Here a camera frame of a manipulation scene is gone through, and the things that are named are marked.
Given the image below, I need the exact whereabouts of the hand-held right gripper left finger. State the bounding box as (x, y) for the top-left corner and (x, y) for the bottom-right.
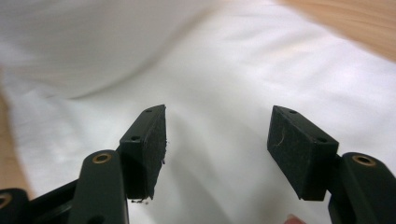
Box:
(119, 104), (168, 201)

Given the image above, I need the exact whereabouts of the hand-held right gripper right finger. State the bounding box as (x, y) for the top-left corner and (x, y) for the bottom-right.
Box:
(266, 105), (340, 202)

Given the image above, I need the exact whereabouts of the white dress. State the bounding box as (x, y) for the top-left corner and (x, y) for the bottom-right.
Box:
(0, 0), (396, 224)

